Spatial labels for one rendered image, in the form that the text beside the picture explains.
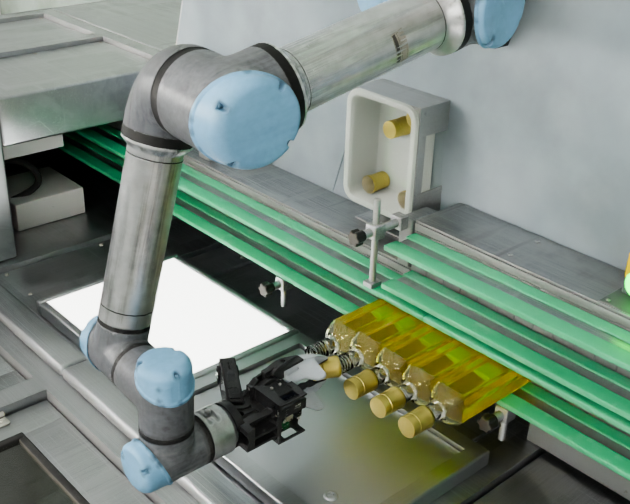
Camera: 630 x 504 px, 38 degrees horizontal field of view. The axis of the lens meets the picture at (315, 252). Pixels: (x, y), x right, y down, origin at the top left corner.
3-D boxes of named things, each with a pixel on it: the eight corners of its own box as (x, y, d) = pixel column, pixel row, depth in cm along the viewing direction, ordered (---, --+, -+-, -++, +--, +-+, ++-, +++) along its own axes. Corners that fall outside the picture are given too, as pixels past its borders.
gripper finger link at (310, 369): (347, 372, 143) (302, 402, 138) (321, 355, 147) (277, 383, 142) (346, 356, 141) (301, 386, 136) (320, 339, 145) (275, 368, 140)
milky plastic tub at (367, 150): (373, 185, 185) (342, 196, 180) (380, 77, 175) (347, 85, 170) (438, 214, 174) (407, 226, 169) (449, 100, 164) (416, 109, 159)
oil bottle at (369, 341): (429, 321, 166) (343, 364, 153) (431, 294, 163) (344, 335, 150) (453, 334, 162) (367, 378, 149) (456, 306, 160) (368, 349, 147)
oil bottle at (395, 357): (454, 335, 162) (368, 380, 149) (457, 308, 160) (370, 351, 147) (479, 349, 158) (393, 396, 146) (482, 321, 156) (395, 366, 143)
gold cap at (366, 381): (362, 383, 147) (342, 394, 144) (363, 365, 145) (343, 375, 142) (377, 393, 144) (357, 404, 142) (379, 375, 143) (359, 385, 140)
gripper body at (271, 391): (308, 430, 139) (245, 464, 131) (271, 403, 144) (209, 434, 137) (310, 389, 135) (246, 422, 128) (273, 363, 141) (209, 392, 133)
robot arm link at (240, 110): (458, -67, 134) (139, 65, 109) (540, -49, 124) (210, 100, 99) (460, 12, 141) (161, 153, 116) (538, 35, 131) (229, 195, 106)
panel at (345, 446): (175, 263, 209) (37, 312, 189) (175, 252, 208) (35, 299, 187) (489, 464, 150) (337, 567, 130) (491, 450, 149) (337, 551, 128)
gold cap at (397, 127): (399, 113, 172) (383, 118, 169) (413, 119, 170) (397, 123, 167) (397, 131, 174) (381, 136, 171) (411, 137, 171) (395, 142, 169)
